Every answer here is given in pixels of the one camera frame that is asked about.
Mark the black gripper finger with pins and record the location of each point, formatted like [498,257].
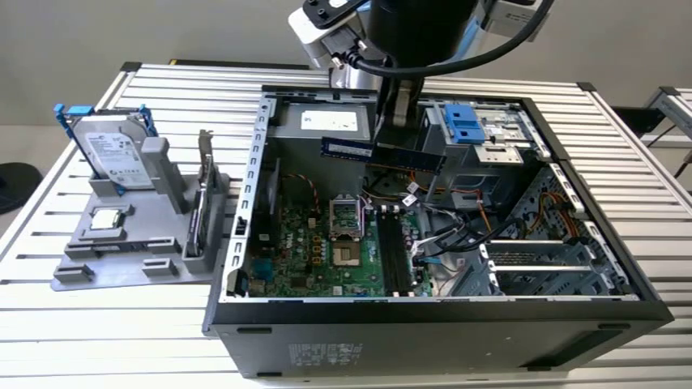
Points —
[387,121]

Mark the RAM stick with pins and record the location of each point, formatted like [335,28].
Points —
[122,247]
[411,160]

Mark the black RAM slot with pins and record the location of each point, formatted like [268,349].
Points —
[390,251]
[403,251]
[383,251]
[396,251]

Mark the blue plastic drive latch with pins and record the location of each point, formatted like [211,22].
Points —
[462,121]

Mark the grey power supply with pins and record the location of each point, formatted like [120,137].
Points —
[319,178]

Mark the grey metal drive cage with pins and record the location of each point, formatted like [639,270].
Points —
[471,178]

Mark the black table corner cap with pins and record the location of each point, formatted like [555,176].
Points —
[586,87]
[131,67]

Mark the CPU socket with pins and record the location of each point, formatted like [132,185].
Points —
[346,255]

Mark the green motherboard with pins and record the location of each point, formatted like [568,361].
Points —
[303,263]

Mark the black chipset chip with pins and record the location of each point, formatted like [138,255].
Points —
[300,280]

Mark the blue video port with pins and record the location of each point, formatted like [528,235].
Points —
[262,270]

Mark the graphics card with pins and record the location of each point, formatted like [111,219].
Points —
[196,231]

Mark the disk bay with white rails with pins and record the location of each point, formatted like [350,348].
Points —
[540,279]

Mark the metal slat side table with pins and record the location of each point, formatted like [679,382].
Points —
[672,99]

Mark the grey parts rack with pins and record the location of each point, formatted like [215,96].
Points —
[151,231]

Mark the hard disk in blue carrier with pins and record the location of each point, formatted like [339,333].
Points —
[108,150]

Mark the black PC case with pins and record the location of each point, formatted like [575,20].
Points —
[432,348]

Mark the silver CPU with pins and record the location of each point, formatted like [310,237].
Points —
[107,219]

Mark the black round base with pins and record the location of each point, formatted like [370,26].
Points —
[19,186]

